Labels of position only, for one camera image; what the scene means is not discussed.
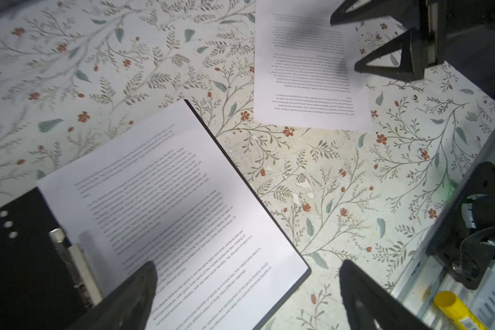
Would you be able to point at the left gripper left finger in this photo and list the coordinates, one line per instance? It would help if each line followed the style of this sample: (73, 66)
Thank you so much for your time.
(127, 307)

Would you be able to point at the printed paper sheet back centre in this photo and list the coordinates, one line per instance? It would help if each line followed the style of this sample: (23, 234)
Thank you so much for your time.
(304, 68)

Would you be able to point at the beige black clip folder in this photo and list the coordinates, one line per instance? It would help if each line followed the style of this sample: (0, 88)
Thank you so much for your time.
(37, 289)

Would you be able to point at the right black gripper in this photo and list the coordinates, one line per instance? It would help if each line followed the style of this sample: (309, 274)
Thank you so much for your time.
(405, 57)

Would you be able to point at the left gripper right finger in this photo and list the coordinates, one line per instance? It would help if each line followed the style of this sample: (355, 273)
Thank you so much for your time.
(368, 306)

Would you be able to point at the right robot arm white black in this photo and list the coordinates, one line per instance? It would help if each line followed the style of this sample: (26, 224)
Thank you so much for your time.
(465, 240)

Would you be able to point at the yellow glue stick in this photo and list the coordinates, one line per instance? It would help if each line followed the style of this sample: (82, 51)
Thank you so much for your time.
(454, 308)

